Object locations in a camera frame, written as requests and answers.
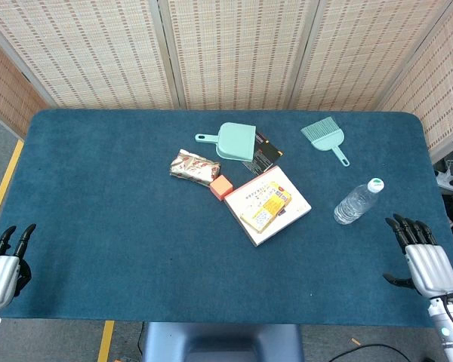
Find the black printed card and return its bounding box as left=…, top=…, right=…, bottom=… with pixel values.
left=242, top=131, right=284, bottom=176

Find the silver red snack package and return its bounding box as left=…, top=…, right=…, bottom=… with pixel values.
left=169, top=149, right=222, bottom=187

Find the orange cube block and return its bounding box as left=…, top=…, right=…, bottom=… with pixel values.
left=209, top=174, right=234, bottom=201

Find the flat white cardboard box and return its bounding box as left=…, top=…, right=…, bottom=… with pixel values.
left=223, top=165, right=313, bottom=247

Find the blue table cloth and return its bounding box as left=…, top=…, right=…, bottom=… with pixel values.
left=0, top=109, right=453, bottom=328

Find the mint green hand brush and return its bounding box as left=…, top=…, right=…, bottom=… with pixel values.
left=300, top=116, right=351, bottom=167

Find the woven folding screen panel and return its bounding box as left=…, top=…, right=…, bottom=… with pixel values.
left=381, top=0, right=453, bottom=152
left=0, top=0, right=174, bottom=110
left=289, top=0, right=453, bottom=112
left=0, top=29, right=50, bottom=137
left=159, top=0, right=322, bottom=111

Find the mint green dustpan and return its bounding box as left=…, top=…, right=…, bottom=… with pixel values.
left=194, top=121, right=257, bottom=162

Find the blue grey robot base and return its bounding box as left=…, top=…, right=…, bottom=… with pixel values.
left=141, top=323, right=305, bottom=362

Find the clear plastic water bottle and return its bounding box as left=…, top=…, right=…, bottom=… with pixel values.
left=333, top=177, right=385, bottom=225

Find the yellow printed packet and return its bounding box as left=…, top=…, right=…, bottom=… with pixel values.
left=239, top=181, right=291, bottom=234

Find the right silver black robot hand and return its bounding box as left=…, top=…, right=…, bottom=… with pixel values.
left=383, top=213, right=453, bottom=301

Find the black floor cable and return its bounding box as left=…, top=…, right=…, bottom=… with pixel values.
left=337, top=342, right=412, bottom=362

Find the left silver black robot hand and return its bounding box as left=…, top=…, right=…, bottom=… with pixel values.
left=0, top=223, right=37, bottom=312

